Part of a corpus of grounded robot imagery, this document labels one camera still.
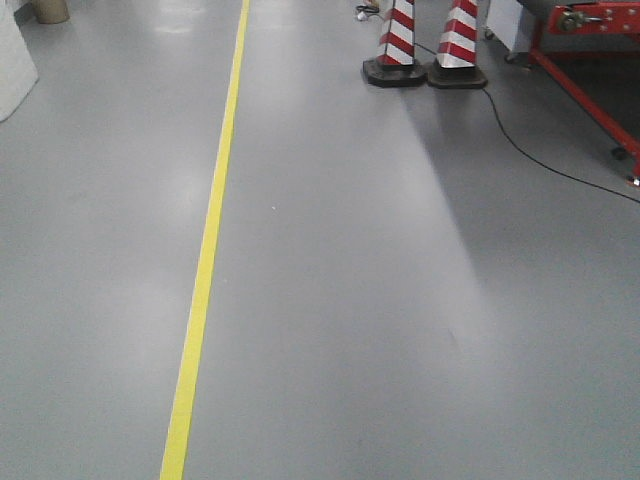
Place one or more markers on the red white cone left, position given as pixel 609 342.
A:
pixel 394 64

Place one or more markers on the red white cone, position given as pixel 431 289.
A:
pixel 394 64
pixel 455 66

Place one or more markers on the red white cone right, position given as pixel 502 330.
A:
pixel 455 66

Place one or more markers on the white fabric bag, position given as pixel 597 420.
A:
pixel 18 71

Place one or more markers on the cardboard tube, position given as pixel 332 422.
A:
pixel 50 12

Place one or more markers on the red metal conveyor frame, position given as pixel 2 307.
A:
pixel 587 18

